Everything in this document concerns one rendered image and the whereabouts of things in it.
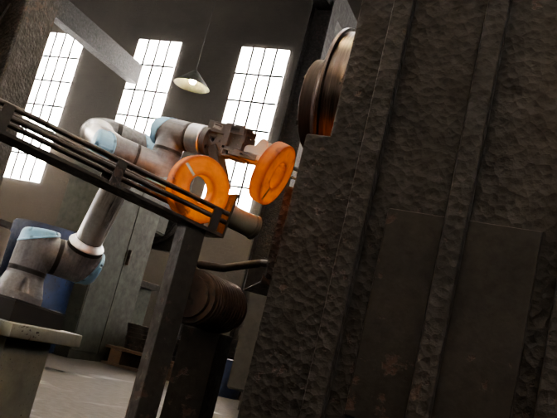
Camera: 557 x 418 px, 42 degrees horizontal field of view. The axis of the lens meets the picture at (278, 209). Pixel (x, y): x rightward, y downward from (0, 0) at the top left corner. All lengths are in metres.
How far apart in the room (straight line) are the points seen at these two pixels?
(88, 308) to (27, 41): 1.94
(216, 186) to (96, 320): 4.05
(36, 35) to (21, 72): 0.27
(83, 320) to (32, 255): 3.21
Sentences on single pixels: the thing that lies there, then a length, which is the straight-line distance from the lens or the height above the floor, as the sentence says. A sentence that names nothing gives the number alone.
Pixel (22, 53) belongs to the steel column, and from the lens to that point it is 4.96.
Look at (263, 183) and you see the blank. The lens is 1.65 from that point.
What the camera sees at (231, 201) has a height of 0.70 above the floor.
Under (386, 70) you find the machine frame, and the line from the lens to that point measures 1.58.
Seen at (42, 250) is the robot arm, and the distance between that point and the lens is 2.31.
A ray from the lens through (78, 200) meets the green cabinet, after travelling 5.68.
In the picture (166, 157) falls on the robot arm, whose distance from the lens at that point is 1.82.
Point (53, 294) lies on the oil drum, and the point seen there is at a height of 0.41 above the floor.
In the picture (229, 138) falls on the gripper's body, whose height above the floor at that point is 0.86.
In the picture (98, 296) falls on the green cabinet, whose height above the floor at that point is 0.47.
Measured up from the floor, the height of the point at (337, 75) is 1.13.
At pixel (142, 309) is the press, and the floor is 0.51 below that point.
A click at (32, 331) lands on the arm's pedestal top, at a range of 2.20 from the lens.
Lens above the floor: 0.40
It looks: 11 degrees up
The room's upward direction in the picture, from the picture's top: 14 degrees clockwise
